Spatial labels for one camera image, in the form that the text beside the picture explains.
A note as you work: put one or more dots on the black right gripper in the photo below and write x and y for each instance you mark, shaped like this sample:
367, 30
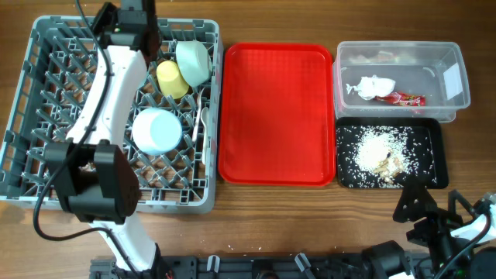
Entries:
440, 222

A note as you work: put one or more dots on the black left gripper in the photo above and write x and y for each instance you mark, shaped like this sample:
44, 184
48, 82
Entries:
109, 12

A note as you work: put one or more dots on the mint green bowl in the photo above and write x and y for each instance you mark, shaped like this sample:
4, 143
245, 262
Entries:
194, 62

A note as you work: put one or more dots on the yellow plastic cup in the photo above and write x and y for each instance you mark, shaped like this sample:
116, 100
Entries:
170, 80

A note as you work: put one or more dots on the rice and food scraps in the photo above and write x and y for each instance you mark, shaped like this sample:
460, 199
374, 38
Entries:
383, 156

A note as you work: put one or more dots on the red snack wrapper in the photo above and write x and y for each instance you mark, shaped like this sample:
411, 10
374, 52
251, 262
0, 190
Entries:
402, 99

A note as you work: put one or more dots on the white napkin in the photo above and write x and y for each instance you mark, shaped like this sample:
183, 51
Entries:
372, 87

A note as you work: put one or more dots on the white plastic spoon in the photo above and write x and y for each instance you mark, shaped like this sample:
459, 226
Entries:
204, 121

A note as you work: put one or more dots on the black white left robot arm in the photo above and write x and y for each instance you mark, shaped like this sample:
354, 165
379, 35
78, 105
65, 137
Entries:
88, 170

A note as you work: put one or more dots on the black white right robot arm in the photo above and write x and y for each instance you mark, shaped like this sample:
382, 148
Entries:
460, 261

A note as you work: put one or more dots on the black waste tray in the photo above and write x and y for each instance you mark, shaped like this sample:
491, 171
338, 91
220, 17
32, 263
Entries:
431, 125

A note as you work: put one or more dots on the grey dishwasher rack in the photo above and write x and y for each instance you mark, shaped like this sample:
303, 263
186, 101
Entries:
57, 72

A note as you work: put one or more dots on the metal fork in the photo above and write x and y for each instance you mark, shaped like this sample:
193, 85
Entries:
197, 116

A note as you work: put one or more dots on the clear plastic bin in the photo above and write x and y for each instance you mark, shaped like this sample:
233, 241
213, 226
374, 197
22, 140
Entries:
432, 69

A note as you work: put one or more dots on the red plastic tray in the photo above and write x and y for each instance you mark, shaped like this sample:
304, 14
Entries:
277, 123

